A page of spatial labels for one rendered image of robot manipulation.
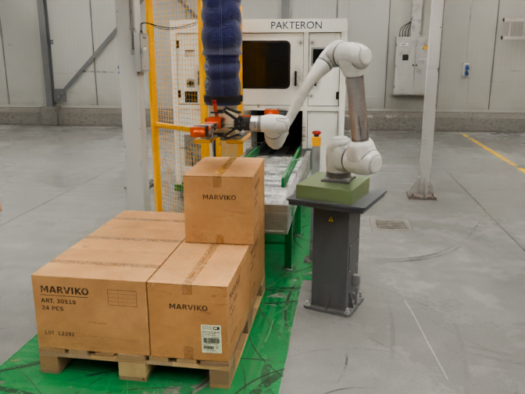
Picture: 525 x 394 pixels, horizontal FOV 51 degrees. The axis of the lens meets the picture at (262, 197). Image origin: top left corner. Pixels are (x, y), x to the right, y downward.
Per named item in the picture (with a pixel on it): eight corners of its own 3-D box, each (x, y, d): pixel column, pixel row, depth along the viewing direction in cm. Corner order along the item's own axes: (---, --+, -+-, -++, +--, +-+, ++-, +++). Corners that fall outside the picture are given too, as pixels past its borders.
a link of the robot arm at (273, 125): (259, 127, 297) (262, 139, 309) (288, 127, 295) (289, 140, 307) (261, 110, 301) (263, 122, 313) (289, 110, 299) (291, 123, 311)
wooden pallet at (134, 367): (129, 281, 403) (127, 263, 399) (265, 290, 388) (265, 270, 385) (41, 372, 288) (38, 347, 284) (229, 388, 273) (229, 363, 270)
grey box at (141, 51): (144, 71, 456) (142, 33, 449) (150, 71, 455) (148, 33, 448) (135, 72, 437) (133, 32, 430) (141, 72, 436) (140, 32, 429)
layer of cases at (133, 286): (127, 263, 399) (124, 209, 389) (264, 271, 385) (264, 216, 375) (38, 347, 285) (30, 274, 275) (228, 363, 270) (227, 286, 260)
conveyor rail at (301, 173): (305, 167, 606) (306, 150, 602) (310, 167, 606) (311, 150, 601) (280, 232, 385) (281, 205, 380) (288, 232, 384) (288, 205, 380)
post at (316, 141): (309, 258, 450) (312, 135, 425) (317, 259, 449) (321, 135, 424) (308, 261, 443) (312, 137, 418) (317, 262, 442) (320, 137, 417)
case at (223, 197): (206, 214, 379) (205, 156, 369) (264, 216, 375) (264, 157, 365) (185, 242, 321) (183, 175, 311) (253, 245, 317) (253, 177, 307)
